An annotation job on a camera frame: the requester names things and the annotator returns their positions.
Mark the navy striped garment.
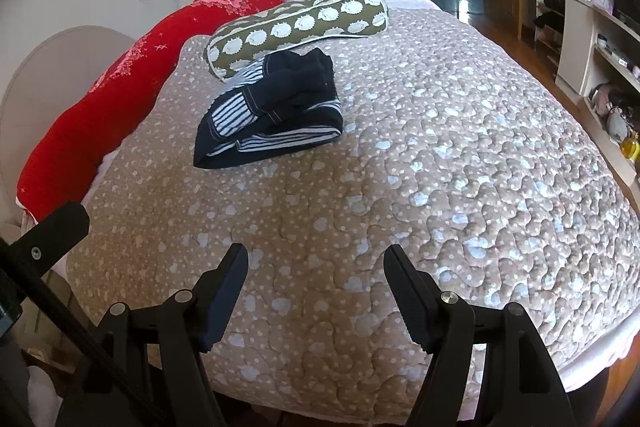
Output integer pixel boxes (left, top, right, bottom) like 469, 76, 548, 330
192, 48, 345, 169

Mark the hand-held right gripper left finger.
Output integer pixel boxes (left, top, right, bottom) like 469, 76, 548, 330
55, 243, 250, 427

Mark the olive pillow with white dots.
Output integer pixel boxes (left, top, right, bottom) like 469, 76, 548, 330
206, 0, 390, 82

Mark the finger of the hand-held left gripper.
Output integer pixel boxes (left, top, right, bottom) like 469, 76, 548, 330
10, 202, 91, 278

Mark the yellow bottle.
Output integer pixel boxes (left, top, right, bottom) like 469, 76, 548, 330
620, 132, 640, 162

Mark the white open shelf unit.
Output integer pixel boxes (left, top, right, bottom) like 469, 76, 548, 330
555, 0, 640, 188

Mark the long red bolster pillow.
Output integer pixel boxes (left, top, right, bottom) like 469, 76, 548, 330
17, 0, 290, 223

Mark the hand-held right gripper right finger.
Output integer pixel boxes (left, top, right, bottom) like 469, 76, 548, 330
383, 244, 573, 427

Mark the beige rounded headboard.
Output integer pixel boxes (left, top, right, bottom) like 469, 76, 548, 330
0, 25, 136, 228

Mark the beige spotted quilted blanket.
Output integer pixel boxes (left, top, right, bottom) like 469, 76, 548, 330
65, 4, 640, 425

